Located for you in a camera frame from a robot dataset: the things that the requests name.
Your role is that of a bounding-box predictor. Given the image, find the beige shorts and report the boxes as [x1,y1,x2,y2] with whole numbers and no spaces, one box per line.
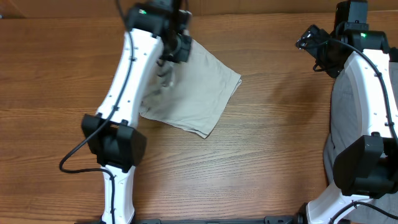
[139,40,242,139]

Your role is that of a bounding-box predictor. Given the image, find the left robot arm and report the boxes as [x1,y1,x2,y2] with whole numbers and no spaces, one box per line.
[81,0,192,223]

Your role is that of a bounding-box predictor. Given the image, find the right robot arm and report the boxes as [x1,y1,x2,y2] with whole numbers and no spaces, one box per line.
[290,1,397,223]

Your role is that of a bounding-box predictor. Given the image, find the black garment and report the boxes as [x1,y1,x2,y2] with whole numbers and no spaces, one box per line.
[389,47,398,63]

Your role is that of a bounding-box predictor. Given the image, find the grey shorts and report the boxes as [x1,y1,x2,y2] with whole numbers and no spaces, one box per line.
[323,72,397,224]

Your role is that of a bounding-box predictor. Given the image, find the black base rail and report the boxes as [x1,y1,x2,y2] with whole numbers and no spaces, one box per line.
[74,215,301,224]

